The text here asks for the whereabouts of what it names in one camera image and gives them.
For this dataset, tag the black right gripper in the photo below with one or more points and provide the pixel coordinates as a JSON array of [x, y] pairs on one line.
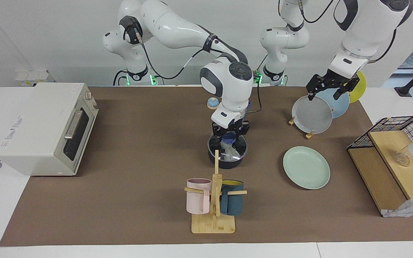
[[229, 129]]

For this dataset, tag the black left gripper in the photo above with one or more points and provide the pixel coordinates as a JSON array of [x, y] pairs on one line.
[[335, 80]]

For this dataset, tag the glass lid blue knob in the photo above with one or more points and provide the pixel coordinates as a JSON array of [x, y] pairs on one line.
[[242, 150]]

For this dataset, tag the light blue plate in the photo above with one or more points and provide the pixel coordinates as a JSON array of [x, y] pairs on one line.
[[341, 105]]

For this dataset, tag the grey plate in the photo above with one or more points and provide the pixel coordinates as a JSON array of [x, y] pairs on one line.
[[312, 114]]

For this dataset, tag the yellow plate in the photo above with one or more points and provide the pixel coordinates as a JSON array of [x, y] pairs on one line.
[[360, 91]]

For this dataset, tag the wooden plate rack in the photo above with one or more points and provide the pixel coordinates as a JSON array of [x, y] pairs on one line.
[[310, 135]]

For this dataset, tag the light green plate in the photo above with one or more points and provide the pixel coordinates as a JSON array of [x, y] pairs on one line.
[[307, 168]]

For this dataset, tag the small blue round bell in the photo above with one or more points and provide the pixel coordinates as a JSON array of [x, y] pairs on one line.
[[211, 104]]

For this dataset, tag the dark teal mug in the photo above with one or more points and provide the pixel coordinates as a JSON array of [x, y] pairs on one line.
[[233, 204]]

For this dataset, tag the pink mug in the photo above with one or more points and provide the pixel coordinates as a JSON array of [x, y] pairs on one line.
[[197, 200]]

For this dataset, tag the wooden mug tree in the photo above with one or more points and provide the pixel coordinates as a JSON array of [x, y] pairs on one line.
[[213, 225]]

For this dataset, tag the wooden shelf box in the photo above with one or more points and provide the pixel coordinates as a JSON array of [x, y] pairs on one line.
[[375, 175]]

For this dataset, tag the clear drinking glass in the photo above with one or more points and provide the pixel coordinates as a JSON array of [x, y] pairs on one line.
[[402, 158]]

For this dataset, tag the brown table mat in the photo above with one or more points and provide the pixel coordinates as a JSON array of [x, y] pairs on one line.
[[149, 218]]

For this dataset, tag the crumpled white bag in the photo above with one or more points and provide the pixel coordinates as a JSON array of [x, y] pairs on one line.
[[411, 208]]

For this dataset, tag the white toaster oven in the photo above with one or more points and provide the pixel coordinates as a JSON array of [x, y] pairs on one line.
[[34, 125]]

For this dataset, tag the white power strip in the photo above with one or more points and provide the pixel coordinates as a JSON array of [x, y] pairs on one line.
[[31, 77]]

